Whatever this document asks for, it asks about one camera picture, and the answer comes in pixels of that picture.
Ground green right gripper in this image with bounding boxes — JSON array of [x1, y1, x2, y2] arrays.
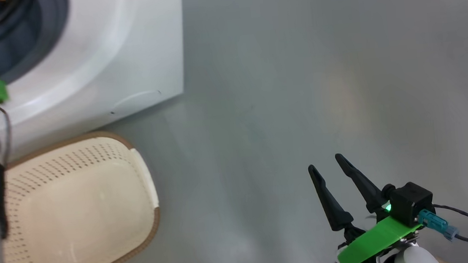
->
[[307, 146, 426, 263]]

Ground white front-load washing machine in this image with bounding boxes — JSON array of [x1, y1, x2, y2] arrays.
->
[[0, 0, 195, 162]]

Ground round white filter cover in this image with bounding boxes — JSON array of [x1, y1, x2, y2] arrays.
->
[[108, 89, 164, 116]]

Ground cream perforated laundry basket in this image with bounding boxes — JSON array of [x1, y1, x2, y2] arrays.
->
[[0, 127, 165, 263]]

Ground teal right camera connector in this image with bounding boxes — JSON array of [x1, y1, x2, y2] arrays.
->
[[418, 206, 459, 244]]

